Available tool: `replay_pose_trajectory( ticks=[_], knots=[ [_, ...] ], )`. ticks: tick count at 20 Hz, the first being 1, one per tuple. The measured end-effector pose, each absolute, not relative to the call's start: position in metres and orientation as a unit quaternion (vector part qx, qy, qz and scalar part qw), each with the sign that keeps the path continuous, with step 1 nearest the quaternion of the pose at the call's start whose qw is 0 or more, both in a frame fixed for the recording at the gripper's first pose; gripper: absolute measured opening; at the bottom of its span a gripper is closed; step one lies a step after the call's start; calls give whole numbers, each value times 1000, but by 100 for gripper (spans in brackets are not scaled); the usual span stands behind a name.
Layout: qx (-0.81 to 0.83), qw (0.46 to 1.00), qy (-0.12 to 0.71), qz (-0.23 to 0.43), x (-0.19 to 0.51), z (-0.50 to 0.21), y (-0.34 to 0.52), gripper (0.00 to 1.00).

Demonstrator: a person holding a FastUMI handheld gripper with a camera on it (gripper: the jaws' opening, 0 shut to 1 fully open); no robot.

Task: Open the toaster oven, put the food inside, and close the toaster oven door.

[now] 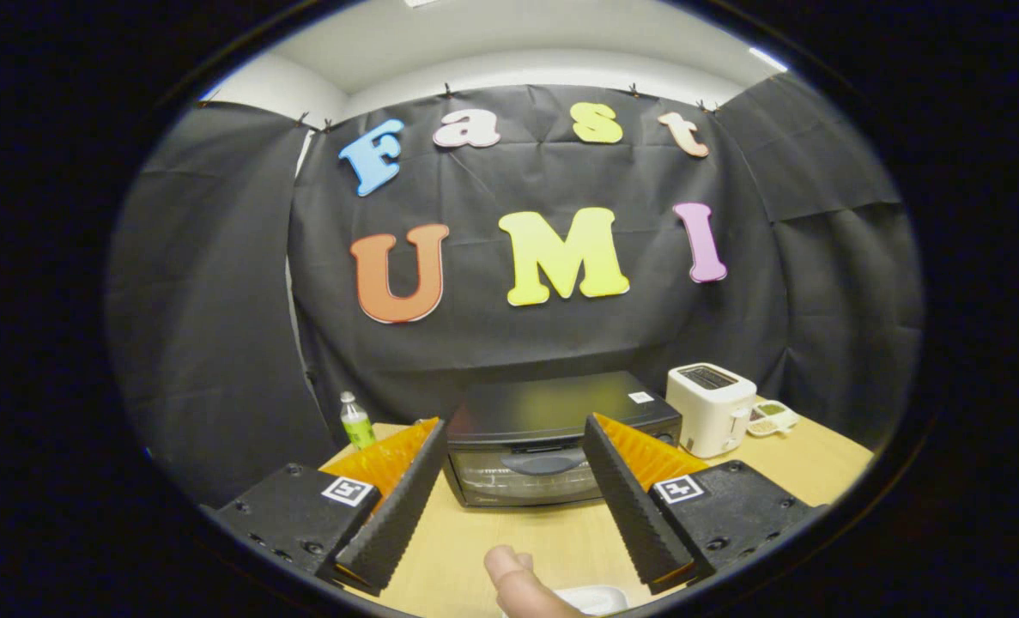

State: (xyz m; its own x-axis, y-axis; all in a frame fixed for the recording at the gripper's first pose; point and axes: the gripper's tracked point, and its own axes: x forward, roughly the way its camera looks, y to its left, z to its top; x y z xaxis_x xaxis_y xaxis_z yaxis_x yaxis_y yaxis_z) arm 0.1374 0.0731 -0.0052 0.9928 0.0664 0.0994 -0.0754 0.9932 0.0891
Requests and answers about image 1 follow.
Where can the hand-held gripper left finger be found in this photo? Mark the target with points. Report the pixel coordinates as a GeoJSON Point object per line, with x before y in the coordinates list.
{"type": "Point", "coordinates": [402, 511]}

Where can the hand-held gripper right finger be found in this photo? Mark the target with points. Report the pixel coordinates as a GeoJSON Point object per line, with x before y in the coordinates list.
{"type": "Point", "coordinates": [625, 506]}

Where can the black toaster oven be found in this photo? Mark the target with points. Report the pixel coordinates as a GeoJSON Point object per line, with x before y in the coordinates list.
{"type": "Point", "coordinates": [543, 408]}

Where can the white pop-up toaster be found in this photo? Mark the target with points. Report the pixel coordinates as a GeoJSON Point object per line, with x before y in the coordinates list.
{"type": "Point", "coordinates": [711, 412]}

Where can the green label plastic bottle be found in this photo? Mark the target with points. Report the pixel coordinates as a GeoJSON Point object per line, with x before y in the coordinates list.
{"type": "Point", "coordinates": [357, 427]}

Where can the white square plate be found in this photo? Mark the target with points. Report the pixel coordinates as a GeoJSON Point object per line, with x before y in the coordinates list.
{"type": "Point", "coordinates": [603, 599]}

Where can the divided white snack dish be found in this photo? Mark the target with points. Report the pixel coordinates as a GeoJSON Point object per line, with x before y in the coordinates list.
{"type": "Point", "coordinates": [771, 419]}

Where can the black backdrop cloth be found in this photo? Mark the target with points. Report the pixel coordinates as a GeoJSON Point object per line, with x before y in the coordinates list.
{"type": "Point", "coordinates": [518, 343]}

